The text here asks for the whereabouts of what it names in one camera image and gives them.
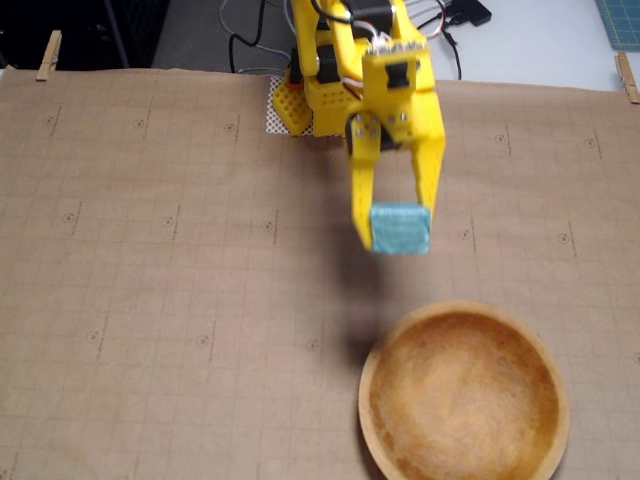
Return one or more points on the black adapter box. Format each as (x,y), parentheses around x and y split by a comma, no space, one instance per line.
(470,12)

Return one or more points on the wooden clothespin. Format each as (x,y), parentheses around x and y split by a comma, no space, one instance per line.
(49,55)
(627,77)

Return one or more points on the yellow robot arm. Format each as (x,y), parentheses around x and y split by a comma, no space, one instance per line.
(305,30)

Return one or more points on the green cutting mat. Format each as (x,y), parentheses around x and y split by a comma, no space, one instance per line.
(622,22)

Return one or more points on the round wooden bowl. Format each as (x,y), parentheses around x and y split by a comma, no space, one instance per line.
(465,395)

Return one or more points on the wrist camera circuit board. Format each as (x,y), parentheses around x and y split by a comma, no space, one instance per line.
(397,47)

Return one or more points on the brown gridded paper mat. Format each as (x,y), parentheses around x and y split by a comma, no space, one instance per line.
(150,275)

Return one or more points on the white perforated mat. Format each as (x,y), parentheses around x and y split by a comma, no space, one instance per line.
(270,122)

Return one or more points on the blue block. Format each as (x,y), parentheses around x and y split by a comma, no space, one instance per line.
(400,230)

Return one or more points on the yellow robot base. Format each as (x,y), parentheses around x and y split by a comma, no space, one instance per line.
(295,107)

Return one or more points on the grey metal leg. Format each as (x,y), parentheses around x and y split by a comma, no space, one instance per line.
(117,35)

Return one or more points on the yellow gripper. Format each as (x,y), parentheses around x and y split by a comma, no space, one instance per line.
(418,121)

